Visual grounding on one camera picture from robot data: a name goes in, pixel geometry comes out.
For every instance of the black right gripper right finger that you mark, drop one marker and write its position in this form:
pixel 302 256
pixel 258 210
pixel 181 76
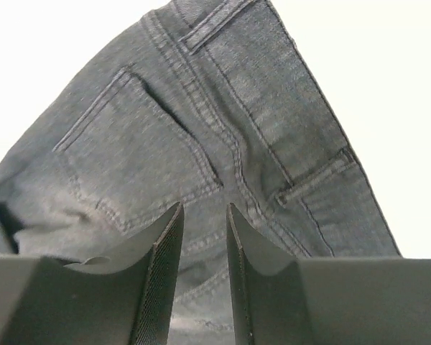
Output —
pixel 281 299

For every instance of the black trousers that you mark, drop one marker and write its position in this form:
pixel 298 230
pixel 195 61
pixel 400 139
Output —
pixel 205 103

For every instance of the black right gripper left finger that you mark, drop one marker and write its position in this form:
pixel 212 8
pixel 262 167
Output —
pixel 123 296

